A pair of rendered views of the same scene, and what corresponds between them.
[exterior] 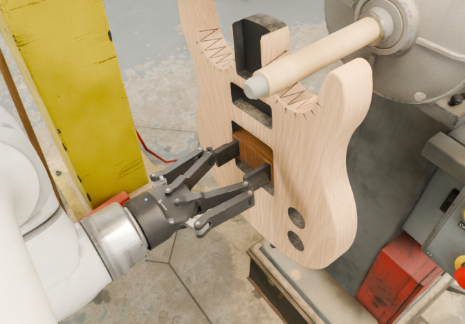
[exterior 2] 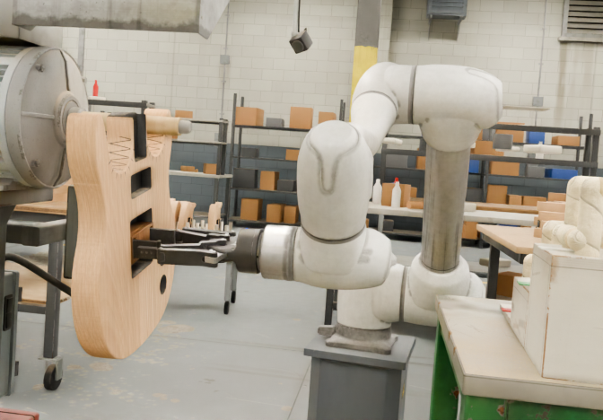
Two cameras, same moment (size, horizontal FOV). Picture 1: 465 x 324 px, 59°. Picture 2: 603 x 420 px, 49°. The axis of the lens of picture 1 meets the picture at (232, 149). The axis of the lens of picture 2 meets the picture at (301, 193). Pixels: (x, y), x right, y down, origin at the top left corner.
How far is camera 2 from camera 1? 1.44 m
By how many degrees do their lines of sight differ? 115
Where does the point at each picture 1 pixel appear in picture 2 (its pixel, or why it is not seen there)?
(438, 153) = (46, 231)
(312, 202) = (167, 221)
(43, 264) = not seen: hidden behind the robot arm
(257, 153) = (145, 228)
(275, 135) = (152, 189)
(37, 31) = not seen: outside the picture
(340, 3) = (41, 121)
